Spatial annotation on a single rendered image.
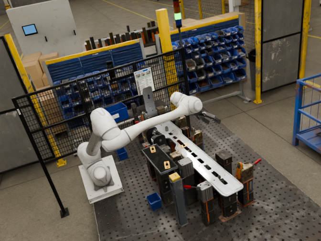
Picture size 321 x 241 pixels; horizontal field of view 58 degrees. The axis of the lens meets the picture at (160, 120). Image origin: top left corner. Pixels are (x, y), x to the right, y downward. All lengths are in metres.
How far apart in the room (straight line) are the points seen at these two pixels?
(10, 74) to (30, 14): 4.82
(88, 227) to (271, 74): 3.83
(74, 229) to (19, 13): 6.52
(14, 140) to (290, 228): 3.64
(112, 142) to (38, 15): 7.18
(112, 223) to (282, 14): 4.09
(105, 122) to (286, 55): 4.11
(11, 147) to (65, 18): 5.06
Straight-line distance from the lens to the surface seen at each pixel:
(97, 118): 2.00
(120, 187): 2.69
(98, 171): 2.44
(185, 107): 1.93
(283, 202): 2.50
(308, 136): 4.26
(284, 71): 5.63
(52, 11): 8.85
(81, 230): 3.57
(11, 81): 4.23
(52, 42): 8.96
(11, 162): 4.79
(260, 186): 2.61
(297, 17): 5.47
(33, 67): 6.52
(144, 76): 3.32
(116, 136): 1.95
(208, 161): 2.38
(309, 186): 3.73
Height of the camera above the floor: 2.46
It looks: 28 degrees down
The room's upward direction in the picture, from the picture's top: 11 degrees counter-clockwise
